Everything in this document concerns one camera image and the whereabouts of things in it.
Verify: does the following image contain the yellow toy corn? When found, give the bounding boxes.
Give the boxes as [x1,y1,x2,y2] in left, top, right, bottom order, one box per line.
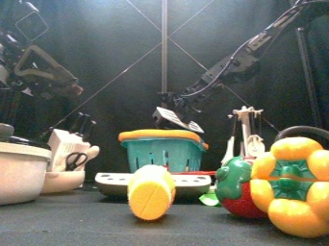
[125,164,178,222]

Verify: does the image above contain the white toy spatula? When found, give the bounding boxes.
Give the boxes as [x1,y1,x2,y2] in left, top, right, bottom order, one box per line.
[219,135,236,166]

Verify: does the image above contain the white toy utensil rack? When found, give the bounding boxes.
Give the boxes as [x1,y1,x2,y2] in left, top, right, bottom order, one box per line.
[219,105,267,166]

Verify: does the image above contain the teal plastic basket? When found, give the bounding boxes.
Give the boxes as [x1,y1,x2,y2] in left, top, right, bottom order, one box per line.
[119,137,207,174]

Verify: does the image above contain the red flat toy piece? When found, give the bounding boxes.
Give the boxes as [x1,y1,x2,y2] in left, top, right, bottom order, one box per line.
[171,170,218,177]

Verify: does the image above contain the white toy spoon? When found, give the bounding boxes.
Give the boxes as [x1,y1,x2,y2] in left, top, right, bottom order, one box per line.
[246,134,266,159]

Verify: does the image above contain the white toy knife block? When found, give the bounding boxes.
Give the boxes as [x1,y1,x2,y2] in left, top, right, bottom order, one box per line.
[45,128,93,173]

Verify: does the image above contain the white grey toy tray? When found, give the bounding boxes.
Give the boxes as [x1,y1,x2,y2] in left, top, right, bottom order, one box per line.
[93,172,214,197]

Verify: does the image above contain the grey and black pot lid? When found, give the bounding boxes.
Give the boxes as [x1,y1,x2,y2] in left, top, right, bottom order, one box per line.
[0,122,51,150]

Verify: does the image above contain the red toy tomato green top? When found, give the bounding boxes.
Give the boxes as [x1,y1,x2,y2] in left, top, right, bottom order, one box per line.
[214,156,270,220]

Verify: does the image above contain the black toy scissors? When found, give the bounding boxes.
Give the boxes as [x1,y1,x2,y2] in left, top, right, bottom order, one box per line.
[64,151,88,172]

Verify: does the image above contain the green toy leaf piece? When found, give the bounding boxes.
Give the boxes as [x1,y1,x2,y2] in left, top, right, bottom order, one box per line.
[198,191,222,207]

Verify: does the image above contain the white toy cooking pot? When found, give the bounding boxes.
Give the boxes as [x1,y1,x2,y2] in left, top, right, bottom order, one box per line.
[0,141,52,207]

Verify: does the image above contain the white toy bowl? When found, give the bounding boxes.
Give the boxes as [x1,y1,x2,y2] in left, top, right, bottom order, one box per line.
[41,170,87,194]

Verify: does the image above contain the yellow toy bell pepper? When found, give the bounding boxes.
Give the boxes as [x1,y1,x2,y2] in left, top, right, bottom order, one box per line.
[247,136,329,239]

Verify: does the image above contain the black stand pole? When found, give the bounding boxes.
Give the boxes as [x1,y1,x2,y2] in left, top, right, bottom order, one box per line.
[294,26,323,129]

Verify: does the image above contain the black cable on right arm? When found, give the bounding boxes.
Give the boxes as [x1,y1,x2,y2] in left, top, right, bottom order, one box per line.
[180,37,260,99]

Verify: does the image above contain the thin diagonal frame brace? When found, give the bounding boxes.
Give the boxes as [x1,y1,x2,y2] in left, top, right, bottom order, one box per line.
[124,0,279,133]
[37,0,215,140]

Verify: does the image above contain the black toy knife handle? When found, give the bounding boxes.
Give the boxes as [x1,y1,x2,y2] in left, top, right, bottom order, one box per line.
[81,113,92,138]
[85,120,97,142]
[69,111,85,135]

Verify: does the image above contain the grey vertical frame pole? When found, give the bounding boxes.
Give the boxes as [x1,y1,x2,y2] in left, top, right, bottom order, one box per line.
[160,0,170,94]

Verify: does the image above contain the black curved handle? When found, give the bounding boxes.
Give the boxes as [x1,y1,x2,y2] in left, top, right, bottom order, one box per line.
[274,125,329,142]

